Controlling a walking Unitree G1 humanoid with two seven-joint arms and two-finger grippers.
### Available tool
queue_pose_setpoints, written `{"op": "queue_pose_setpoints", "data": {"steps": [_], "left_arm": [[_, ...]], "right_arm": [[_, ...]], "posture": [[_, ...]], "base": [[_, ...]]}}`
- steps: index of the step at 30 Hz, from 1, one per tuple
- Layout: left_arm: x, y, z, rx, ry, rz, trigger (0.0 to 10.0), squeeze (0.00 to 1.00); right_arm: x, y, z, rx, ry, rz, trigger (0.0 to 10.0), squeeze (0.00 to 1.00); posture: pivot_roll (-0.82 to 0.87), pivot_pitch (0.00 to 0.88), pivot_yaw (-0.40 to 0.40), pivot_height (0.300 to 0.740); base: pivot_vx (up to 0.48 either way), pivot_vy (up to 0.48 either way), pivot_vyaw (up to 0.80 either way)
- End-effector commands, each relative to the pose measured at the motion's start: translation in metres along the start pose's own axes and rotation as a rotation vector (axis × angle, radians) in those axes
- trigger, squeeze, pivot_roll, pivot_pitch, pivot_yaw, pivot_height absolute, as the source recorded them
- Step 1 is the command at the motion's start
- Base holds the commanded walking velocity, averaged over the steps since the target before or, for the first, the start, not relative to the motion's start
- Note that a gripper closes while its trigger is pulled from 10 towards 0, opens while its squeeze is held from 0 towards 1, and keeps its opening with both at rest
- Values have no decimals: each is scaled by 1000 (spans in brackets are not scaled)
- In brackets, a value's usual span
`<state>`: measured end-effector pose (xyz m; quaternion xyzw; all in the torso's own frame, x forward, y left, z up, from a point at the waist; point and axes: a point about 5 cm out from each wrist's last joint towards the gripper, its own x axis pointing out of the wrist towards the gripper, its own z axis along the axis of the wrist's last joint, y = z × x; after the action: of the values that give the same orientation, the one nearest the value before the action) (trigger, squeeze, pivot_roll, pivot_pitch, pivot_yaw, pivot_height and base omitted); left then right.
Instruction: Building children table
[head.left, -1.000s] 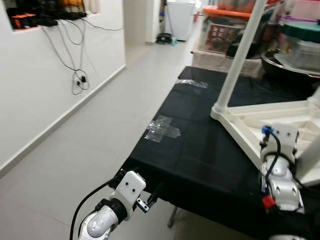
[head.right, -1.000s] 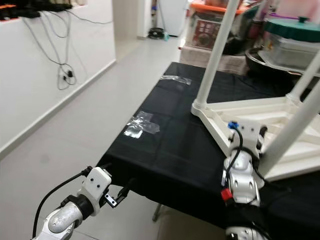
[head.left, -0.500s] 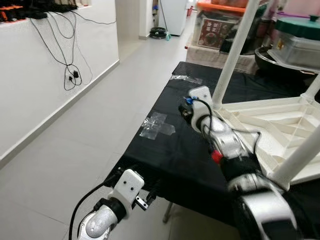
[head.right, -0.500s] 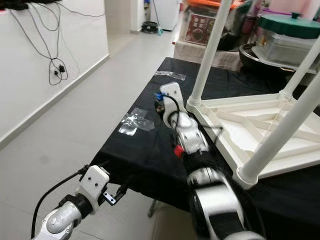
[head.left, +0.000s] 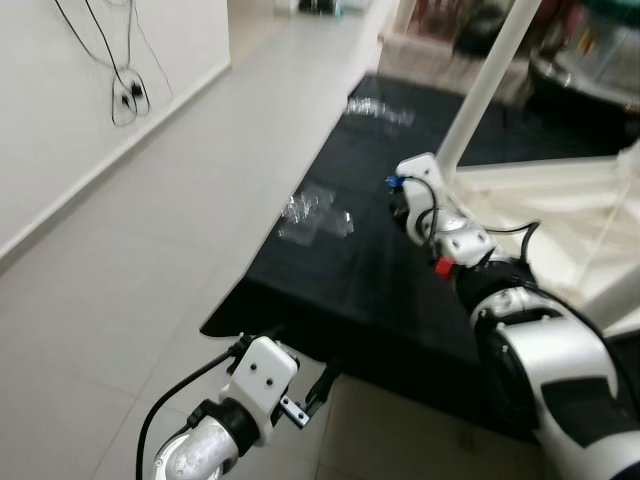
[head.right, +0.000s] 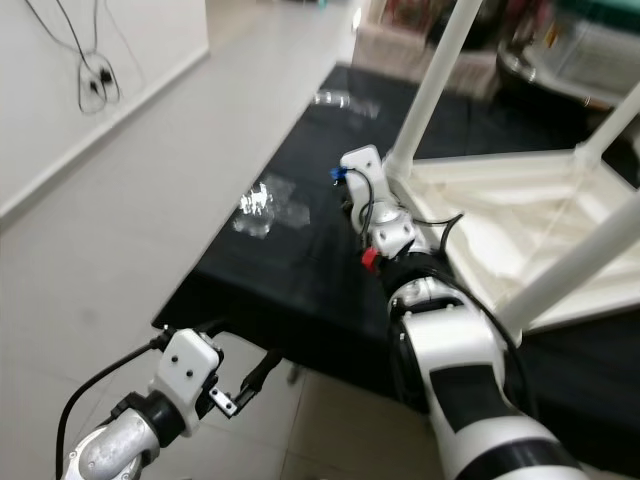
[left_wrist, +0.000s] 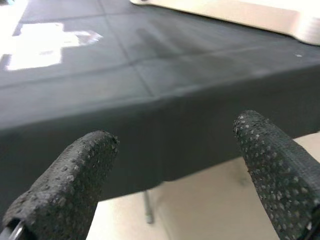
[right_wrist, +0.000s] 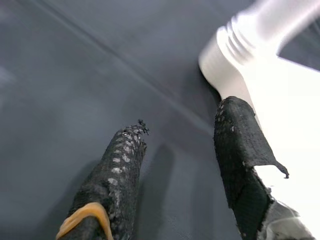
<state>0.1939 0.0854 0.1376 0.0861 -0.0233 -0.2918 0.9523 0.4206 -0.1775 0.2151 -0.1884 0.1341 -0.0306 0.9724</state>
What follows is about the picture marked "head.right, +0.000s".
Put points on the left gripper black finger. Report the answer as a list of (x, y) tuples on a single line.
[(260, 370)]

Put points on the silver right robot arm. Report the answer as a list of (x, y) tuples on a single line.
[(470, 370)]

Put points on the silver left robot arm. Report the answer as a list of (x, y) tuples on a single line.
[(120, 450)]

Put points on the clear plastic wrapper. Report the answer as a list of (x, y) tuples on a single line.
[(345, 103), (270, 208)]

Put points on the brown cloth covered bench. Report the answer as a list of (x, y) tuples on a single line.
[(400, 50)]

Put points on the white plastic table top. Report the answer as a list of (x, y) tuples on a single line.
[(500, 215)]

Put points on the black wok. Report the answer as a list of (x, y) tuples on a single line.
[(550, 85)]

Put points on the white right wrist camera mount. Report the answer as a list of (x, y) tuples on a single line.
[(365, 165)]

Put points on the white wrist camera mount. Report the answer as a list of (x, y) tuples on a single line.
[(190, 365), (365, 165)]

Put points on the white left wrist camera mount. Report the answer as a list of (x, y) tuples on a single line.
[(190, 365)]

